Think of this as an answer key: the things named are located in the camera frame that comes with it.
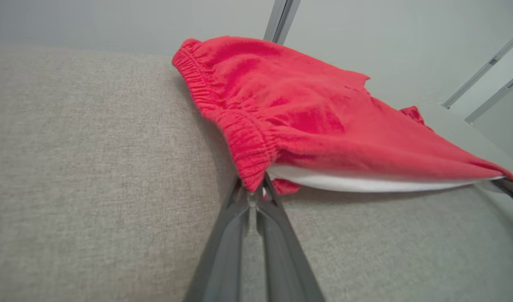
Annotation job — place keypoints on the red shorts with white panel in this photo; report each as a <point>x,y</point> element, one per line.
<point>302,109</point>

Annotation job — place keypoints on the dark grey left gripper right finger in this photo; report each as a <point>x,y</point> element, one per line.
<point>281,260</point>

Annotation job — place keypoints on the grey metal partition post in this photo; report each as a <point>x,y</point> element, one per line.
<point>498,95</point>
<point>483,69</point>
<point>281,21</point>

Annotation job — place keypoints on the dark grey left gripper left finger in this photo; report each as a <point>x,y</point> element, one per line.
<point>223,260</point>

